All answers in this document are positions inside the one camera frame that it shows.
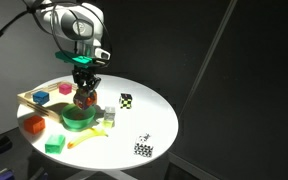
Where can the green translucent bowl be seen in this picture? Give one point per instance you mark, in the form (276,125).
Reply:
(75,118)

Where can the yellow banana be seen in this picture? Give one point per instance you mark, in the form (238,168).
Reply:
(84,135)

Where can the small yellow-green block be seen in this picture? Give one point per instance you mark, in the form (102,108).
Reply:
(108,123)

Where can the black and green checkered cube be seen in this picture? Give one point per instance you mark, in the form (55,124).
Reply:
(125,101)

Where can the wooden slatted tray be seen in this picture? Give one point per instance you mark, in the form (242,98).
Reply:
(57,100)

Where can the white round table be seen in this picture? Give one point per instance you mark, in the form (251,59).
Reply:
(112,154)

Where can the orange block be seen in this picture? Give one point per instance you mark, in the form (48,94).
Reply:
(34,124)

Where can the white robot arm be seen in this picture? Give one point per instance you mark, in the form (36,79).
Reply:
(81,36)

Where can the blue cube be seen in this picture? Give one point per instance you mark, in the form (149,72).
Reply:
(41,97)

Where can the green block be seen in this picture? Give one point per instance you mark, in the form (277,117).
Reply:
(55,144)

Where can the black and white patterned card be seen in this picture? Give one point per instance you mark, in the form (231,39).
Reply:
(143,146)

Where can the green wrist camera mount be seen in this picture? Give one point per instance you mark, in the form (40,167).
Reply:
(75,59)

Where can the pink cube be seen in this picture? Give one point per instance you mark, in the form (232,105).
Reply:
(65,88)

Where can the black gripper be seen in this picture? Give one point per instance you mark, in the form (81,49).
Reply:
(85,77)

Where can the multicoloured picture cube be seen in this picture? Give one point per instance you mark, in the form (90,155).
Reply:
(84,99)

